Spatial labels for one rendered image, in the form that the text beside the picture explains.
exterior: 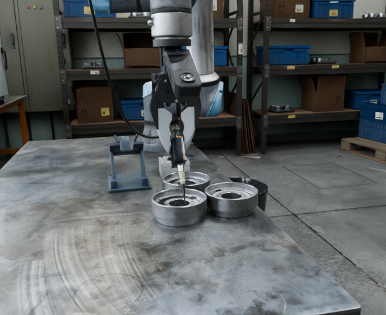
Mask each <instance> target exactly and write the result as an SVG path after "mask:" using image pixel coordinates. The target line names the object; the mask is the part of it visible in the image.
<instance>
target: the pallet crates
mask: <svg viewBox="0 0 386 315"><path fill-rule="evenodd" d="M370 102H377V103H370ZM360 107H361V109H360V119H359V120H360V124H359V132H358V137H354V138H352V137H349V138H343V139H342V140H341V151H345V152H347V153H351V154H354V155H357V156H361V157H363V158H367V159H371V160H374V161H378V162H380V163H384V164H386V84H382V91H381V98H380V100H377V101H361V106H360ZM356 144H358V145H361V146H362V147H363V148H365V149H369V150H372V151H376V153H375V156H373V155H371V154H367V153H364V152H360V151H356Z"/></svg>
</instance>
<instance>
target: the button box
mask: <svg viewBox="0 0 386 315"><path fill-rule="evenodd" d="M186 159H187V158H186ZM171 166H172V164H171V156H165V157H159V170H160V176H161V178H162V179H163V177H164V176H166V175H167V174H171V173H177V172H178V169H177V168H171ZM184 169H185V171H190V161H189V160H188V159H187V161H186V163H185V166H184Z"/></svg>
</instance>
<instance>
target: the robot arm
mask: <svg viewBox="0 0 386 315"><path fill-rule="evenodd" d="M91 1H92V5H93V10H94V12H96V13H108V14H111V13H148V12H151V20H148V25H149V26H152V28H151V36H152V37H153V38H155V39H154V40H153V47H159V49H160V65H161V71H160V72H159V73H151V82H147V83H145V84H144V86H143V106H144V119H145V127H144V130H143V134H145V135H148V136H157V135H159V138H156V139H148V138H145V137H141V141H144V146H143V150H144V151H148V152H154V153H165V152H166V151H167V153H168V154H171V148H172V145H171V140H172V138H174V137H175V136H174V133H171V129H172V127H173V125H174V124H177V126H178V127H179V120H178V118H180V120H181V122H182V125H183V127H182V130H180V131H179V132H178V135H179V136H181V137H183V143H184V148H185V152H186V150H187V149H188V147H189V145H190V143H191V140H192V138H193V135H194V133H195V129H196V126H197V124H198V120H199V118H212V117H217V116H218V115H219V113H220V108H221V99H222V92H223V82H221V81H220V82H219V75H217V73H216V72H214V35H213V0H91ZM181 47H186V49H181Z"/></svg>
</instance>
